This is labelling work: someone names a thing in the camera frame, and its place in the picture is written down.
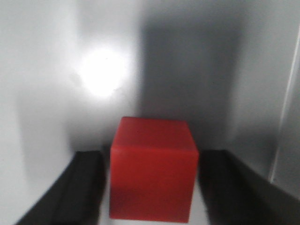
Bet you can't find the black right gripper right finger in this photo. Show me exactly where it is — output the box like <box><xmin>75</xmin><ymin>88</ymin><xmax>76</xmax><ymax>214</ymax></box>
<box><xmin>198</xmin><ymin>150</ymin><xmax>300</xmax><ymax>225</ymax></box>

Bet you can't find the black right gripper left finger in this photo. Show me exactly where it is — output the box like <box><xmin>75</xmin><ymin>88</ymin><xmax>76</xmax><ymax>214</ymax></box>
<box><xmin>17</xmin><ymin>151</ymin><xmax>105</xmax><ymax>225</ymax></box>

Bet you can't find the red cube block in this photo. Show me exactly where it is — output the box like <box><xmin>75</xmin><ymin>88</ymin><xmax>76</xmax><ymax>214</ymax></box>
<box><xmin>109</xmin><ymin>117</ymin><xmax>199</xmax><ymax>223</ymax></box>

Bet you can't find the grey metal tray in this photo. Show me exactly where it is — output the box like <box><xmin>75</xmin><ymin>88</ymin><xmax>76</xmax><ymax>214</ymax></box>
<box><xmin>0</xmin><ymin>0</ymin><xmax>300</xmax><ymax>225</ymax></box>

